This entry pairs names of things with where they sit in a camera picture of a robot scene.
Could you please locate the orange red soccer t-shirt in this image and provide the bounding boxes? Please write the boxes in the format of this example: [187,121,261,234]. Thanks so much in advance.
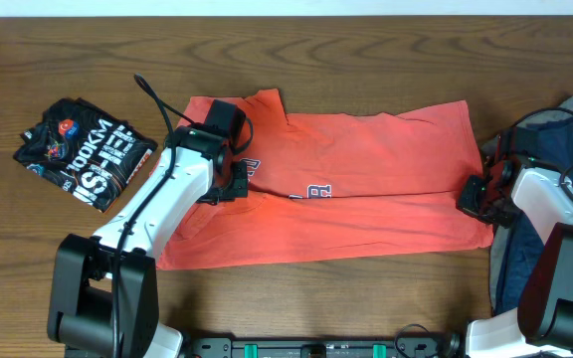
[158,89,492,270]

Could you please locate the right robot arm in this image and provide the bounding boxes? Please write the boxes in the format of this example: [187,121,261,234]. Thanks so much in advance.
[457,156,573,357]

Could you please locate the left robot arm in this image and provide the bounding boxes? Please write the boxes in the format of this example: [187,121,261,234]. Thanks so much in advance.
[47,124,246,357]

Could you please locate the navy blue shirt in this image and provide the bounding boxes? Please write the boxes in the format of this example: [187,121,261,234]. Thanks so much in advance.
[489,119,573,315]

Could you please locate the black printed folded shirt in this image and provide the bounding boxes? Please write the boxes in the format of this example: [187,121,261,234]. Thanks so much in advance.
[13,97,157,213]

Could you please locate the left black cable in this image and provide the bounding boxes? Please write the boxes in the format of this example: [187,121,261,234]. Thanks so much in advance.
[109,73,255,358]

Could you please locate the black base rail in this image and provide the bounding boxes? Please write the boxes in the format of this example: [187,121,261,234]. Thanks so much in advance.
[64,336,467,358]

